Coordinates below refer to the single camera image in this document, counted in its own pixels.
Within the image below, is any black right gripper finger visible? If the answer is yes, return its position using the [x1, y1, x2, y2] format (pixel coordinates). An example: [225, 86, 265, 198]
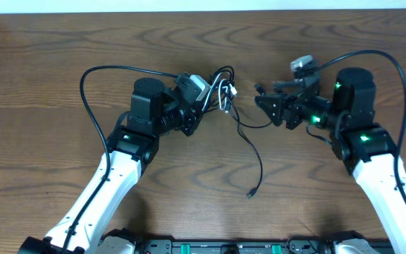
[254, 94, 288, 126]
[273, 79, 306, 90]

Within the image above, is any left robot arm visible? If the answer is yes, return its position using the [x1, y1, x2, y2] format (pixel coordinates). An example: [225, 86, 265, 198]
[19, 73, 209, 253]

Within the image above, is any white usb cable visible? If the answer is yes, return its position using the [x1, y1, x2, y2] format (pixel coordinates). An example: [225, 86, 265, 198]
[201, 71, 238, 114]

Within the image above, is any black left camera cable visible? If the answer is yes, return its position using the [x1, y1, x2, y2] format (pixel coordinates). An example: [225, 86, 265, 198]
[60, 65, 179, 254]

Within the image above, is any black usb cable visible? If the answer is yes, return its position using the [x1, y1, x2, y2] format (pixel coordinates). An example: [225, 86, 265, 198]
[209, 65, 274, 200]

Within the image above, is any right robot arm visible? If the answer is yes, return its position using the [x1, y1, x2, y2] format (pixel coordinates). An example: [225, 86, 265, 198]
[254, 67, 406, 253]

